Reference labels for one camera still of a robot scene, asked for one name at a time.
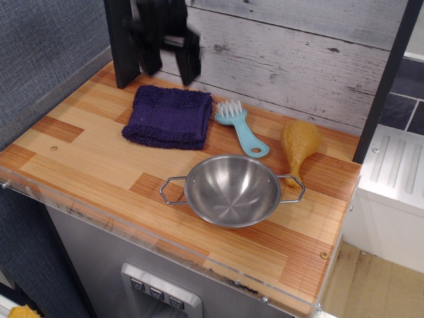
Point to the black left vertical post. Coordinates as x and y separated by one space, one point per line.
118 14

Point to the grey ice dispenser panel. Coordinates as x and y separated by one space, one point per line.
152 296

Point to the yellow plastic chicken drumstick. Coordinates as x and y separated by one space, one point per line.
299 140

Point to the stainless steel bowl with handles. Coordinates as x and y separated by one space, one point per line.
232 191

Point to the white toy sink unit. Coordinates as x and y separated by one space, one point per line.
386 211

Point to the silver toy fridge front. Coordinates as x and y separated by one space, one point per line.
97 255

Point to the black right vertical post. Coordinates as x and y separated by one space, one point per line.
401 41

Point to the black vertical post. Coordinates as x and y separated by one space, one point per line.
118 14
401 41

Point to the light blue dish brush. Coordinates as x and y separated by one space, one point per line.
232 113

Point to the purple towel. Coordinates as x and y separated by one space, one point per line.
169 118

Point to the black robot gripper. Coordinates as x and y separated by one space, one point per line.
163 25

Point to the clear acrylic edge guard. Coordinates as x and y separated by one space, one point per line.
265 293

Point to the yellow object bottom left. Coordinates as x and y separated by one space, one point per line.
23 312

